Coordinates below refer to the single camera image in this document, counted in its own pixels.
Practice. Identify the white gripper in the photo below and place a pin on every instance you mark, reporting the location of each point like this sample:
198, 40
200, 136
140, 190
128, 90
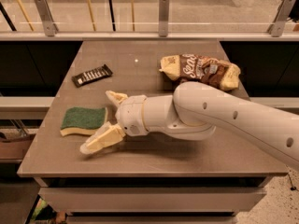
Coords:
130, 114

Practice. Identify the green and yellow sponge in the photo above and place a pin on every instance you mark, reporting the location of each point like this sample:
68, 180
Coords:
82, 120

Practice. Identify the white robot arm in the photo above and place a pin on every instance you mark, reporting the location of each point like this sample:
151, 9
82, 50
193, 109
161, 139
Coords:
193, 112

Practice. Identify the brown chip bag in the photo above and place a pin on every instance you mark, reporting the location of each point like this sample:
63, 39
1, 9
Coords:
214, 72

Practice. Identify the black snack bar wrapper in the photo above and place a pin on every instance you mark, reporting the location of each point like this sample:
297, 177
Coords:
91, 76

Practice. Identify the glass railing panel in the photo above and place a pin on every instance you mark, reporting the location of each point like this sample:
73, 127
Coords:
141, 16

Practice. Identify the left metal railing post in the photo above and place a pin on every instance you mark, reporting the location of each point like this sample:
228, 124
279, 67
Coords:
49, 26

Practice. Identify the metal railing post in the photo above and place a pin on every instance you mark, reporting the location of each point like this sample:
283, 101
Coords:
49, 26
276, 28
163, 18

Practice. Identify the middle metal railing post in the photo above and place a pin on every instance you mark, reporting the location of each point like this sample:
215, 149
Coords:
163, 18

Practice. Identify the right metal railing post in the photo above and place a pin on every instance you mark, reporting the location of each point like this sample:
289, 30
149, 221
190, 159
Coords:
276, 28

